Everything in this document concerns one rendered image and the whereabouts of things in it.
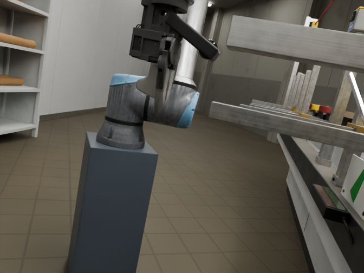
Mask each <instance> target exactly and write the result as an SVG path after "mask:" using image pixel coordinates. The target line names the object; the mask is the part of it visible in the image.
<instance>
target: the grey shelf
mask: <svg viewBox="0 0 364 273"><path fill-rule="evenodd" d="M52 7H53V0H21V2H20V1H17V0H0V33H4V34H8V35H12V36H17V37H21V38H26V39H29V40H33V41H35V42H36V47H35V48H34V49H31V48H27V47H21V46H18V45H13V44H8V43H3V42H0V75H9V76H10V77H20V78H22V79H23V80H24V84H23V85H21V86H12V85H0V135H2V134H7V133H13V132H18V131H24V130H28V129H32V136H31V137H33V138H36V137H37V134H38V124H39V119H40V110H41V100H42V91H43V82H44V73H45V67H46V58H47V49H48V40H49V31H50V21H51V12H52Z"/></svg>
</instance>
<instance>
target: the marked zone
mask: <svg viewBox="0 0 364 273"><path fill-rule="evenodd" d="M363 180H364V169H363V171H362V172H361V174H360V175H359V177H358V179H357V180H356V182H355V184H354V185H353V187H352V188H351V190H350V193H351V197H352V201H353V203H354V200H355V198H356V196H357V194H358V192H359V189H360V187H361V185H362V183H363Z"/></svg>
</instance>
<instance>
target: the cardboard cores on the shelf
mask: <svg viewBox="0 0 364 273"><path fill-rule="evenodd" d="M0 42H3V43H8V44H13V45H17V46H21V47H27V48H31V49H34V48H35V47H36V42H35V41H33V40H29V39H26V38H21V37H17V36H12V35H8V34H4V33H1V32H0ZM23 84H24V80H23V79H22V78H20V77H10V76H9V75H0V85H12V86H21V85H23Z"/></svg>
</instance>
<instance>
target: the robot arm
mask: <svg viewBox="0 0 364 273"><path fill-rule="evenodd" d="M208 4H209V0H141V5H142V6H144V10H143V15H142V21H141V24H138V25H139V26H138V25H137V26H138V27H137V26H136V27H133V33H132V40H131V47H130V51H129V55H131V56H132V57H134V58H137V59H140V60H144V61H147V62H151V63H156V64H154V65H152V66H151V67H150V69H149V73H148V76H147V77H145V76H136V75H127V74H118V73H117V74H114V75H113V76H112V80H111V83H110V85H109V94H108V101H107V107H106V114H105V120H104V122H103V124H102V126H101V128H100V129H99V131H98V133H97V136H96V140H97V141H98V142H100V143H102V144H104V145H107V146H111V147H116V148H123V149H130V150H135V149H141V148H143V147H144V145H145V138H144V132H143V128H142V127H143V123H144V121H148V122H153V123H156V124H161V125H166V126H171V127H175V128H189V127H190V124H191V121H192V118H193V115H194V111H195V108H196V105H197V101H198V98H199V92H196V85H195V83H194V82H193V75H194V70H195V66H196V61H197V56H198V52H199V55H200V56H201V57H202V58H204V59H206V60H211V61H215V60H216V59H217V57H218V56H219V55H220V50H219V49H218V46H217V44H216V42H215V41H213V40H208V39H206V38H205V37H204V36H202V33H203V27H204V23H205V17H206V13H207V7H208ZM165 14H166V15H165ZM140 26H141V27H140ZM139 27H140V28H139Z"/></svg>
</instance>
